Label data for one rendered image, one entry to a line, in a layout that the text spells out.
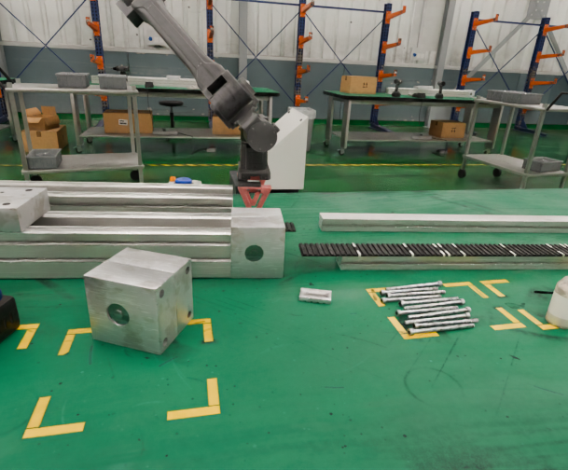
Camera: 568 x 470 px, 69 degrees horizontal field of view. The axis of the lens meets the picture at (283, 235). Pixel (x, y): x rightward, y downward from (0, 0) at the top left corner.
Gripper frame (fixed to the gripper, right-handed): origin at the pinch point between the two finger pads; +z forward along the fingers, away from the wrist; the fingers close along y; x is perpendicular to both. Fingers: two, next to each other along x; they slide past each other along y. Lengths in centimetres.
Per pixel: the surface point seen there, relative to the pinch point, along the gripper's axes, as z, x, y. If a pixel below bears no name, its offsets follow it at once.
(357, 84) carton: -4, 164, -497
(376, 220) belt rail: 2.0, 27.8, 2.3
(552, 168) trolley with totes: 55, 307, -281
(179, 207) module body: -1.5, -15.2, 4.6
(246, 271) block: 3.2, -2.1, 23.9
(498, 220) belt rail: 2, 57, 3
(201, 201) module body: -2.8, -10.7, 4.7
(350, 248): 1.1, 17.2, 19.1
